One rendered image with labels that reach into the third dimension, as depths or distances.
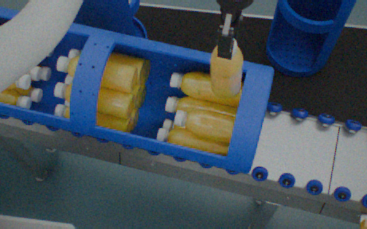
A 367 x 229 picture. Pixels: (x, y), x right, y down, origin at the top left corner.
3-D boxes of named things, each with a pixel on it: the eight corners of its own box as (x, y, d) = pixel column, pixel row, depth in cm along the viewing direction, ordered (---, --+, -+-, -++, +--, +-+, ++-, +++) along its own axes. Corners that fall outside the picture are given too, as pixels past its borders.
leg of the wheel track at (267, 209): (259, 237, 242) (281, 207, 184) (247, 234, 243) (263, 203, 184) (263, 224, 244) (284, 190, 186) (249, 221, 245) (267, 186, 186)
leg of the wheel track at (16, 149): (45, 182, 253) (0, 137, 194) (33, 180, 253) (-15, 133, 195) (49, 170, 255) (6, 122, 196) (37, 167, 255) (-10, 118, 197)
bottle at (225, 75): (211, 72, 134) (210, 32, 117) (240, 72, 134) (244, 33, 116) (210, 99, 131) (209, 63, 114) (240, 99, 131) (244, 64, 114)
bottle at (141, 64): (147, 64, 154) (83, 49, 156) (144, 56, 147) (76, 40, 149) (140, 88, 152) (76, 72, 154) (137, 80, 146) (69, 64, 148)
